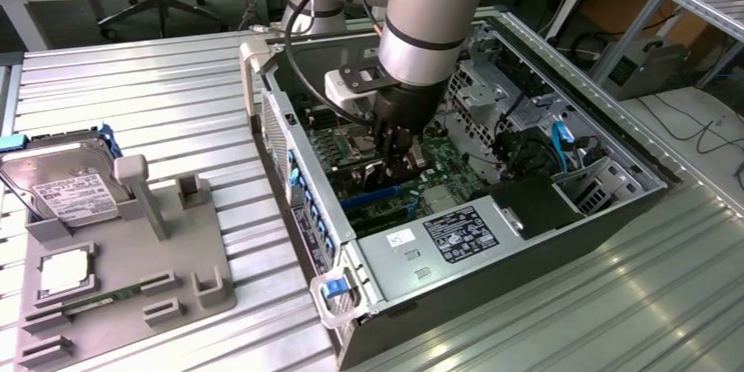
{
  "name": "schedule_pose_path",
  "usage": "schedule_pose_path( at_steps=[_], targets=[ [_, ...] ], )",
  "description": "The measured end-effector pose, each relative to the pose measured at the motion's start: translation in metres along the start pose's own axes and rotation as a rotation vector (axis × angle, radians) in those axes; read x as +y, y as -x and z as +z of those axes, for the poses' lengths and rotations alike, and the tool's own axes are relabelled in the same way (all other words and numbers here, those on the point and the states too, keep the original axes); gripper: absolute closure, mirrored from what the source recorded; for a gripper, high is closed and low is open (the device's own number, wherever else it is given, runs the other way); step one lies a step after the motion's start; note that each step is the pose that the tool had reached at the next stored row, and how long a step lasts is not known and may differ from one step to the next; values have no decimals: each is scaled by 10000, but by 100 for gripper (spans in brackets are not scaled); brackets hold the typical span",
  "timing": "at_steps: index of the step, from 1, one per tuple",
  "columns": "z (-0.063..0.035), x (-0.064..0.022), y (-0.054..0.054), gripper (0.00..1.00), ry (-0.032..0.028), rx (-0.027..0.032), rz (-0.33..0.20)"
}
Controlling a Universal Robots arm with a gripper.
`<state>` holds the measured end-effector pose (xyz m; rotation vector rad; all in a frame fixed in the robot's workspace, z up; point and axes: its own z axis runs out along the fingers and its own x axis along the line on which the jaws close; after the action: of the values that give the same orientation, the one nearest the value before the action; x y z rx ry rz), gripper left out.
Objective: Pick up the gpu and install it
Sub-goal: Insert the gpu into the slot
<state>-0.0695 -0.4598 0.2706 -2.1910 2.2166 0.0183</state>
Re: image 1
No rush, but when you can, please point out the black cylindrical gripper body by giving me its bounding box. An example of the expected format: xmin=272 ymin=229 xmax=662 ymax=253
xmin=375 ymin=78 xmax=450 ymax=136

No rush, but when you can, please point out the CPU socket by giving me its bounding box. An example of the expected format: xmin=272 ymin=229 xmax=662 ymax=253
xmin=342 ymin=127 xmax=379 ymax=159

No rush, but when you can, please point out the green motherboard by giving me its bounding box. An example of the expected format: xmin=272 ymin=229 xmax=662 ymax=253
xmin=304 ymin=121 xmax=502 ymax=233

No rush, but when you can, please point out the silver chipset heatsink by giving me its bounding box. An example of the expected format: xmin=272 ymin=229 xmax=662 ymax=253
xmin=422 ymin=186 xmax=462 ymax=213

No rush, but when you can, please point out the blue expansion slot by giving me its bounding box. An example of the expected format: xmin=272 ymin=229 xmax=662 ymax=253
xmin=340 ymin=184 xmax=403 ymax=212

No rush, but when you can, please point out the metal disk bay cage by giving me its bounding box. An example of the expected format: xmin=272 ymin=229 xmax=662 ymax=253
xmin=450 ymin=25 xmax=576 ymax=129

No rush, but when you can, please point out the grey power supply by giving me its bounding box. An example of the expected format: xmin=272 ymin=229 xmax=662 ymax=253
xmin=355 ymin=194 xmax=528 ymax=316

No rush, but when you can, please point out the black plastic cover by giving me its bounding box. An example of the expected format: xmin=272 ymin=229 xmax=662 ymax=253
xmin=475 ymin=172 xmax=587 ymax=241

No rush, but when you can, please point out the blue case release latch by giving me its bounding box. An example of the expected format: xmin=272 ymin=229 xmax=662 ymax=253
xmin=322 ymin=278 xmax=350 ymax=300

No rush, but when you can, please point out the perforated metal disk bay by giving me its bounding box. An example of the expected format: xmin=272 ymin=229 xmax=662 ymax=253
xmin=550 ymin=154 xmax=648 ymax=215

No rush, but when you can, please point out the open black PC case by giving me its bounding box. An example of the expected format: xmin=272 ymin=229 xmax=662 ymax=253
xmin=239 ymin=14 xmax=686 ymax=371

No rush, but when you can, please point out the grey box device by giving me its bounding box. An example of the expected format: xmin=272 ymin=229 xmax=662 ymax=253
xmin=603 ymin=38 xmax=692 ymax=102

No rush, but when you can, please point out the grey parts rack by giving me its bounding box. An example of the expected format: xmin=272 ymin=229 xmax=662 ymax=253
xmin=14 ymin=153 xmax=240 ymax=371

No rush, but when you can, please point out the black office chair base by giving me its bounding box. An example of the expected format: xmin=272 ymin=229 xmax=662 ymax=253
xmin=95 ymin=0 xmax=232 ymax=41

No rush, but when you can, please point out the hard disk with blue caddy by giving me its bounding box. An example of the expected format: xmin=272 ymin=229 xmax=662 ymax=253
xmin=0 ymin=123 xmax=136 ymax=229

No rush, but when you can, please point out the green RAM stick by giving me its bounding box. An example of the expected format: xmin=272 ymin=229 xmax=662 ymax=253
xmin=60 ymin=282 xmax=147 ymax=316

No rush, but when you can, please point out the silver CPU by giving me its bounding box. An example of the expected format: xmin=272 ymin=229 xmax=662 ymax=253
xmin=38 ymin=252 xmax=95 ymax=293

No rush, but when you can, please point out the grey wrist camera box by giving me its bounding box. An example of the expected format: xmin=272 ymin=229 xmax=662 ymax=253
xmin=323 ymin=62 xmax=403 ymax=125

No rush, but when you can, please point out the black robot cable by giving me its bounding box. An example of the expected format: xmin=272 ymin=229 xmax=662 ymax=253
xmin=282 ymin=0 xmax=379 ymax=125

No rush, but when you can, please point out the blue flat wire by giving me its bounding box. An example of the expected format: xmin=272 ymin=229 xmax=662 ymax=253
xmin=550 ymin=121 xmax=576 ymax=172

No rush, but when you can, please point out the aluminium profile frame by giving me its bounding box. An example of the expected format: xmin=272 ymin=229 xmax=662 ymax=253
xmin=590 ymin=0 xmax=744 ymax=91

